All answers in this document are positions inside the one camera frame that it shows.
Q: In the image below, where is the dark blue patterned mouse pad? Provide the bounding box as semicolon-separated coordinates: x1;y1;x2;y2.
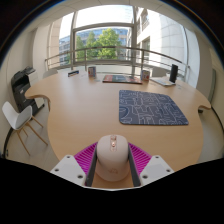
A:
118;89;190;126

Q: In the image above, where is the black office printer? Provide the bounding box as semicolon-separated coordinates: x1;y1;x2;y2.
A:
10;66;44;113

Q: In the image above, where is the beige computer mouse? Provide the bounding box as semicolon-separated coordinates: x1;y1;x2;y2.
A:
95;133;131;183

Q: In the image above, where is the white chair backrest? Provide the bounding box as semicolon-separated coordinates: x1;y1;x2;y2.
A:
42;68;59;79
151;66;169;78

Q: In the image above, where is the white chair with wooden legs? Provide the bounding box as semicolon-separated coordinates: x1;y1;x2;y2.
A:
1;100;49;156

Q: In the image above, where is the tall black speaker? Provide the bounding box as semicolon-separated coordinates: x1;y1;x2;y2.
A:
168;63;179;84

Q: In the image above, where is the white cup with red print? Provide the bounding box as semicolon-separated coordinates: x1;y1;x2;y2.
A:
141;68;151;82

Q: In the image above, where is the dark blue stapler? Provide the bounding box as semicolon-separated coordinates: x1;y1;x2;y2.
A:
67;69;80;78

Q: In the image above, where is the red-edged flat magazine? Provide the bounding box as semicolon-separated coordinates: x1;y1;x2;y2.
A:
101;74;143;85

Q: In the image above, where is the open white booklet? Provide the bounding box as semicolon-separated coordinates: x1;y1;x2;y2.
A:
149;76;177;88

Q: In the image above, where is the metal balcony railing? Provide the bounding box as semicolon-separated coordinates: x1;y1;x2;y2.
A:
44;45;191;81

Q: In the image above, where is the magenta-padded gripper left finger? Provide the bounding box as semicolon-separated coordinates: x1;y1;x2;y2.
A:
49;142;99;188

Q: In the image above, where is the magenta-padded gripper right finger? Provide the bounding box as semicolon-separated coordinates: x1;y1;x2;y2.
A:
128;142;175;188

